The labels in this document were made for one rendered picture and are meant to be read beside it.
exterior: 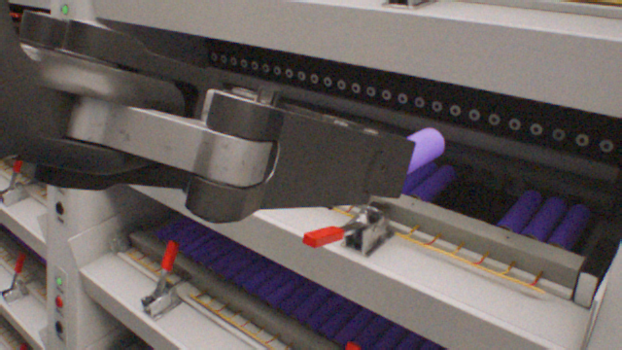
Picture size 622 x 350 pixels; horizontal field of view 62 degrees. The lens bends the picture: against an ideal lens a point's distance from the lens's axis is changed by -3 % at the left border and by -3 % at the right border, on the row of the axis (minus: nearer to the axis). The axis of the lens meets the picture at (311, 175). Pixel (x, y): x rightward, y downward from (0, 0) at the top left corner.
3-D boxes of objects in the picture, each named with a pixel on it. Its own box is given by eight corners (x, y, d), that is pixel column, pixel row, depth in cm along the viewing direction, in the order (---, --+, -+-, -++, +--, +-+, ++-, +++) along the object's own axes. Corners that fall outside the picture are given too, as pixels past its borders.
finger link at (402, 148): (323, 113, 21) (337, 117, 21) (404, 138, 27) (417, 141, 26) (302, 185, 22) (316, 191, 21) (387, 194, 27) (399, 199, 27)
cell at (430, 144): (428, 122, 31) (363, 153, 27) (450, 142, 30) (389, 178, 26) (411, 143, 32) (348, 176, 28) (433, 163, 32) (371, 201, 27)
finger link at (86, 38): (58, 14, 13) (82, 17, 12) (344, 105, 21) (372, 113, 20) (22, 172, 13) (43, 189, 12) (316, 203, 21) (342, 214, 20)
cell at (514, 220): (538, 188, 45) (509, 223, 41) (546, 206, 46) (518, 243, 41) (519, 192, 47) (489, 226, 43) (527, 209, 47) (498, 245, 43)
